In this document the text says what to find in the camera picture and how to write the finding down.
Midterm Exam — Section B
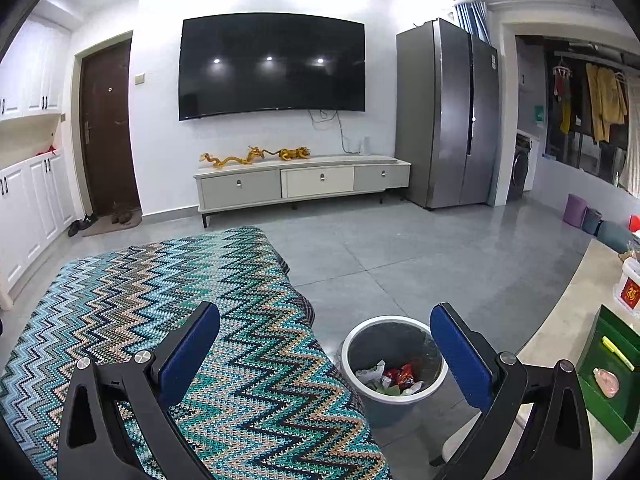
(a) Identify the clear plastic bag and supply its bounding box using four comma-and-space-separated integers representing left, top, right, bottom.
400, 382, 423, 396

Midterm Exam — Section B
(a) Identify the white plastic bag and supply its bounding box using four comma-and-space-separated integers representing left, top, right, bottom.
355, 360, 385, 391

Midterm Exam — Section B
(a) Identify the white rimmed trash bin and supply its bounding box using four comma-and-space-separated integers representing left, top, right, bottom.
338, 315, 449, 428

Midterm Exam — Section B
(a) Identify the pink object in tray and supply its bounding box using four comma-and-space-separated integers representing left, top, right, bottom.
592, 367, 620, 399

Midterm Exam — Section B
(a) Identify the green tray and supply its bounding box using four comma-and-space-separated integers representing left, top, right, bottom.
577, 304, 639, 443

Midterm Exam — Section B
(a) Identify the beige coffee table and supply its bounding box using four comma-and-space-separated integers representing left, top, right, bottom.
439, 237, 640, 480

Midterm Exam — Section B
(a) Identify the yellow marker pen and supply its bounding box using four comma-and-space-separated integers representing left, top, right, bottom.
601, 336, 634, 372

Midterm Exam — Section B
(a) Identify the zigzag patterned blanket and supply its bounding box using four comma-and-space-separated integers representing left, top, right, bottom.
1, 226, 390, 479

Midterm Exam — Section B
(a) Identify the brown door mat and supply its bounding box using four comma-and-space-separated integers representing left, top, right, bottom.
79, 208, 142, 238

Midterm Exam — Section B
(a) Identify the white red box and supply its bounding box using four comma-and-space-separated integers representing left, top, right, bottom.
613, 257, 640, 316

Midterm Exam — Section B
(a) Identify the red snack wrapper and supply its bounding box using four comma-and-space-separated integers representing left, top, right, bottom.
382, 363, 416, 391

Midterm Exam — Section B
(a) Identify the black shoes pair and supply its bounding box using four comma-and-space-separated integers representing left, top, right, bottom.
67, 214, 99, 237

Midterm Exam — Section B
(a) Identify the white shoe cabinet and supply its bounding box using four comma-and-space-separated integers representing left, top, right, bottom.
1, 18, 75, 290

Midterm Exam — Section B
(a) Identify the grey stool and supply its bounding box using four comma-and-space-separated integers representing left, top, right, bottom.
582, 208, 603, 236

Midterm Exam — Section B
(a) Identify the purple stool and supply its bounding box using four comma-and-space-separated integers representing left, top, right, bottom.
563, 193, 588, 229

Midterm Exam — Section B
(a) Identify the grey white tv cabinet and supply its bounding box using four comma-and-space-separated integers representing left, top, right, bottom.
194, 155, 411, 219

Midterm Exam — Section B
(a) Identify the golden dragon ornament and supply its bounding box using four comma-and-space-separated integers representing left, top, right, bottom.
198, 146, 311, 168

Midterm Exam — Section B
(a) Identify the washing machine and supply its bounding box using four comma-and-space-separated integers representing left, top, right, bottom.
508, 132, 538, 202

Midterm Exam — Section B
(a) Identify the dark brown entrance door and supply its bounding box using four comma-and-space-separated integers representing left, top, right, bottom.
79, 39, 140, 216

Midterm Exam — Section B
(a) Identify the silver double door refrigerator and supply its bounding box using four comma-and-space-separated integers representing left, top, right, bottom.
395, 18, 500, 210

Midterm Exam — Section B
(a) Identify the yellow hanging garment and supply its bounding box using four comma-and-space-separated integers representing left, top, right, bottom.
586, 63, 627, 143

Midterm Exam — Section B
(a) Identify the black wall television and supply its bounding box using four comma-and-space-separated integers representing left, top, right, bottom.
178, 13, 366, 122

